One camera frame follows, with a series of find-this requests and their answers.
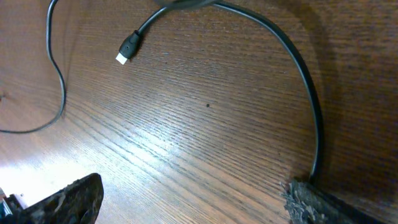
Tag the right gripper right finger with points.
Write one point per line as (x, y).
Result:
(308, 205)

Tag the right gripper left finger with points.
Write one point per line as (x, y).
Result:
(79, 202)

